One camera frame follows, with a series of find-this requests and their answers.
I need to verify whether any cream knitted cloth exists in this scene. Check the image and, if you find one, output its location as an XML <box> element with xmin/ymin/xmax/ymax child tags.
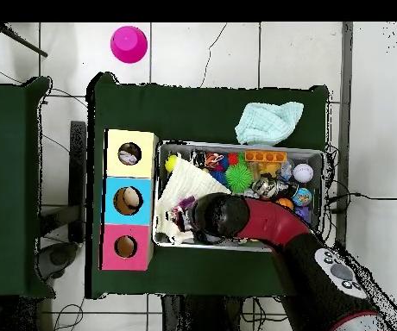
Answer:
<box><xmin>154</xmin><ymin>156</ymin><xmax>232</xmax><ymax>244</ymax></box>

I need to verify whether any light blue muslin cloth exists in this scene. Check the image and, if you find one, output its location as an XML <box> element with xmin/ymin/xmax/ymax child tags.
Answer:
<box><xmin>234</xmin><ymin>101</ymin><xmax>305</xmax><ymax>147</ymax></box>

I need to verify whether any wooden box with three holes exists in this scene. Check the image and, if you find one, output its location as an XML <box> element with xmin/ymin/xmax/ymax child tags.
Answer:
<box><xmin>99</xmin><ymin>128</ymin><xmax>159</xmax><ymax>272</ymax></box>

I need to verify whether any yellow smiley ball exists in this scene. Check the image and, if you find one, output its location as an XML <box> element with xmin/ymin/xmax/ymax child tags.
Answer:
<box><xmin>164</xmin><ymin>153</ymin><xmax>179</xmax><ymax>173</ymax></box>

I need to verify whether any blue spiky ball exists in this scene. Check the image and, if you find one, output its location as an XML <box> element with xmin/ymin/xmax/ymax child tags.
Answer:
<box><xmin>209</xmin><ymin>168</ymin><xmax>229</xmax><ymax>187</ymax></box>

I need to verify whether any tiger plush toy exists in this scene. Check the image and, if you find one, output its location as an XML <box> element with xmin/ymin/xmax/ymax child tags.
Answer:
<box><xmin>205</xmin><ymin>152</ymin><xmax>225</xmax><ymax>170</ymax></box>

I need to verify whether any green spiky ball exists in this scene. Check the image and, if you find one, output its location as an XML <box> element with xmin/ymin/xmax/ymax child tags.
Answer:
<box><xmin>224</xmin><ymin>162</ymin><xmax>255</xmax><ymax>193</ymax></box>

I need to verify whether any orange plastic tray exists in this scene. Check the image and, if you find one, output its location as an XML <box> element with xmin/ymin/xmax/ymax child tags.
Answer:
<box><xmin>244</xmin><ymin>150</ymin><xmax>288</xmax><ymax>163</ymax></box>

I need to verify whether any purple foam toy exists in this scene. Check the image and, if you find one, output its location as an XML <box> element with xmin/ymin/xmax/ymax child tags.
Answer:
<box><xmin>293</xmin><ymin>205</ymin><xmax>311</xmax><ymax>223</ymax></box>

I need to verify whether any globe print ball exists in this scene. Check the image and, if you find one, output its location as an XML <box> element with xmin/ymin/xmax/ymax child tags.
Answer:
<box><xmin>292</xmin><ymin>187</ymin><xmax>313</xmax><ymax>207</ymax></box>

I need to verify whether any white baseball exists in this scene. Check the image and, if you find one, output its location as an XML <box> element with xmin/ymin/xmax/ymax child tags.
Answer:
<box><xmin>293</xmin><ymin>162</ymin><xmax>314</xmax><ymax>183</ymax></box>

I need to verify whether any dark green side table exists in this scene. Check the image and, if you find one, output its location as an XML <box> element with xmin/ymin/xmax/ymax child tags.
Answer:
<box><xmin>0</xmin><ymin>76</ymin><xmax>54</xmax><ymax>299</ymax></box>

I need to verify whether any pink plastic cup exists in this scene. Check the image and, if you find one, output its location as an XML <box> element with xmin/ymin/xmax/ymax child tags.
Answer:
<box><xmin>110</xmin><ymin>25</ymin><xmax>148</xmax><ymax>65</ymax></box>

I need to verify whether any wire mesh bin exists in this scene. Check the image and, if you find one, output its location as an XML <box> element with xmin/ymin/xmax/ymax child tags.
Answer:
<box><xmin>152</xmin><ymin>141</ymin><xmax>325</xmax><ymax>255</ymax></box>

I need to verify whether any black floor cable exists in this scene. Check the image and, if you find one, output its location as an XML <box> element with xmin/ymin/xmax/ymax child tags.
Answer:
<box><xmin>325</xmin><ymin>191</ymin><xmax>397</xmax><ymax>215</ymax></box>

